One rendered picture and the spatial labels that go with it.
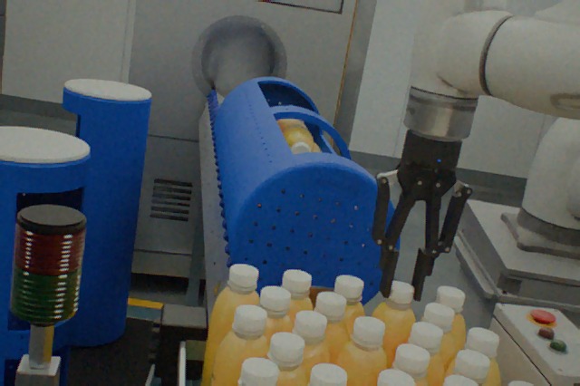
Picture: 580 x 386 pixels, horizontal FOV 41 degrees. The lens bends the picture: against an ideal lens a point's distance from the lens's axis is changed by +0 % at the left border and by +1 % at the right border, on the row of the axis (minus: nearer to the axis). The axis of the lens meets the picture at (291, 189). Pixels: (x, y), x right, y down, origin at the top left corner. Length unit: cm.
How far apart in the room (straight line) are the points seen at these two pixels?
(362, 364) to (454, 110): 34
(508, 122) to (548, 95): 573
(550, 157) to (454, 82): 62
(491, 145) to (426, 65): 566
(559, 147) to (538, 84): 65
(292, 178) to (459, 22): 40
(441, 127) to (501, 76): 11
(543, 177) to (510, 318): 50
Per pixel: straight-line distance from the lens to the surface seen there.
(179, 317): 117
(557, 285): 152
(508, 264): 150
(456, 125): 102
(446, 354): 107
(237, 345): 95
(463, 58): 98
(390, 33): 635
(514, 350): 114
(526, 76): 93
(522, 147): 673
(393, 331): 111
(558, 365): 106
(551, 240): 161
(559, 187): 158
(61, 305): 78
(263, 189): 124
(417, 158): 103
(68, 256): 76
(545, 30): 94
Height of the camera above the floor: 152
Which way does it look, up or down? 16 degrees down
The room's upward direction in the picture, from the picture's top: 10 degrees clockwise
